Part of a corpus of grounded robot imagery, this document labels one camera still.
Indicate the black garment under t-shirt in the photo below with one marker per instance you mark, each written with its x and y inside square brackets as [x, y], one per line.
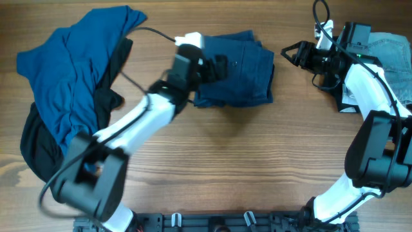
[38, 147]

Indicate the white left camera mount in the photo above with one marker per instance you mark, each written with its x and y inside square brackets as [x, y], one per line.
[193, 38]

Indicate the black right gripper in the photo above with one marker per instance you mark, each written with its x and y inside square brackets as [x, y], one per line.
[302, 57]

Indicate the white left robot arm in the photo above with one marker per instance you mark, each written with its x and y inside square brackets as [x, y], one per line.
[93, 174]

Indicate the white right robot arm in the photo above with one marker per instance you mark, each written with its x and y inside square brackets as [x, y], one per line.
[378, 160]

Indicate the teal blue t-shirt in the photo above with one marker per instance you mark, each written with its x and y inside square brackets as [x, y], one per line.
[64, 71]

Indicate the navy blue shorts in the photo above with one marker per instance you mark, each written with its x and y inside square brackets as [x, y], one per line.
[250, 71]

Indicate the light blue denim jeans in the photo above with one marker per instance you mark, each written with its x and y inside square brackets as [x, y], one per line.
[394, 53]

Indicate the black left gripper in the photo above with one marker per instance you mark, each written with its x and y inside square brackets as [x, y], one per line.
[211, 74]

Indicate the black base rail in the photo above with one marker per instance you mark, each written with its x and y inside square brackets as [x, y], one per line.
[265, 222]

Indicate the black folded garment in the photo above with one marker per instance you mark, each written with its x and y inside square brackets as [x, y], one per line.
[335, 89]

